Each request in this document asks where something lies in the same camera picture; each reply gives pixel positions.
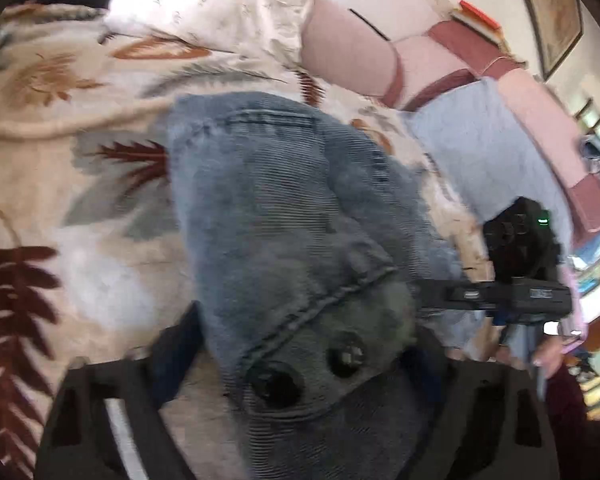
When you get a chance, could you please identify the pink bolster cushion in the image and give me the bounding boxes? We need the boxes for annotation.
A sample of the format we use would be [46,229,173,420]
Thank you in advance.
[300,0,404,107]

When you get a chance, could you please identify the framed wall picture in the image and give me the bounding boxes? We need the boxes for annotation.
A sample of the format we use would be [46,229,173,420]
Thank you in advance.
[524,0,583,80]

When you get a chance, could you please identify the pink padded headboard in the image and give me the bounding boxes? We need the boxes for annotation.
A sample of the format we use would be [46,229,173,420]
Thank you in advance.
[393,21,600,243]

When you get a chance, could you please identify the light blue pillow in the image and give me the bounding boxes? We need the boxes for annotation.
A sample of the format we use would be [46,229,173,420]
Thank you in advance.
[402,78,573,255]

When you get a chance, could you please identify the grey-blue denim pants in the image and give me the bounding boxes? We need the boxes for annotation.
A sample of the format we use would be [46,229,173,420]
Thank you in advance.
[164,92,482,479]

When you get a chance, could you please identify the white floral pillow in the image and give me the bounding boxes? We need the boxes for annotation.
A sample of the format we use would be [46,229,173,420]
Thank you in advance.
[105,0,314,66]

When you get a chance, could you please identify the leaf-patterned bed blanket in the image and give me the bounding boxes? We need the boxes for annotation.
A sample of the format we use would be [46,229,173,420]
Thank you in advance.
[0,4,493,479]

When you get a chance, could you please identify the right hand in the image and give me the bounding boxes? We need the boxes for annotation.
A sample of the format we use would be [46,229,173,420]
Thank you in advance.
[491,335,564,377]

